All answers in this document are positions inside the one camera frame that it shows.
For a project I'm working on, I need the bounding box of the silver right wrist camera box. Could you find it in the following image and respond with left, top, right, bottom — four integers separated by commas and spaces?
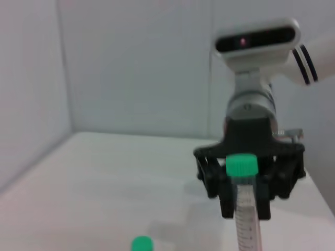
213, 17, 302, 73

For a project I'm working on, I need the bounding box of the green capped clear test tube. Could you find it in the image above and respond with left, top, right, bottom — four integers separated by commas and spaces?
225, 153, 263, 251
130, 235, 155, 251

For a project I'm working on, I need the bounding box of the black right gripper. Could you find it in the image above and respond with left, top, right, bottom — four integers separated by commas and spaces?
193, 117, 307, 220

